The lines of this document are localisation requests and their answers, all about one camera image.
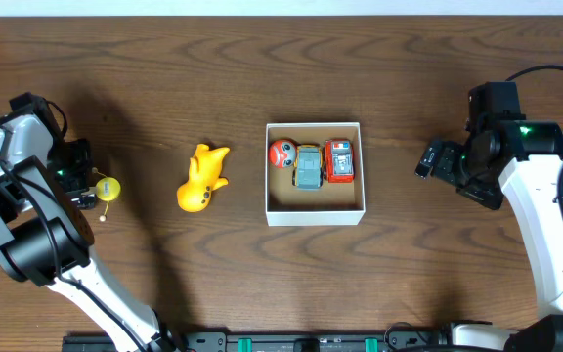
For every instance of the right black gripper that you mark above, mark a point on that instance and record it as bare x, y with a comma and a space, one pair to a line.
445, 165

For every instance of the white cardboard box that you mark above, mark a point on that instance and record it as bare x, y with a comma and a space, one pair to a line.
332, 204

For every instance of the orange rubber dinosaur toy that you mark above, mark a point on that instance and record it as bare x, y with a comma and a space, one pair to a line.
204, 177

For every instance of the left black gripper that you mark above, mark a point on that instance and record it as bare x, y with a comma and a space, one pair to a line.
82, 183

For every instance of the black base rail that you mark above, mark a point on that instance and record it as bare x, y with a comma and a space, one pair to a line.
401, 337

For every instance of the grey yellow toy car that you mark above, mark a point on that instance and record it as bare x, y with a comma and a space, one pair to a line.
308, 168

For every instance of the red ball toy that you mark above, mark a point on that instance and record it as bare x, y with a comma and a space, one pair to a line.
282, 153

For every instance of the red toy fire truck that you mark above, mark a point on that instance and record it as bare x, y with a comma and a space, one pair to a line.
339, 164

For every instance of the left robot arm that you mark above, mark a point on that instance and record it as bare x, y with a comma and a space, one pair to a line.
44, 236

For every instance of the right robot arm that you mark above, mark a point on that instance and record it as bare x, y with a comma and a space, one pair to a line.
509, 158

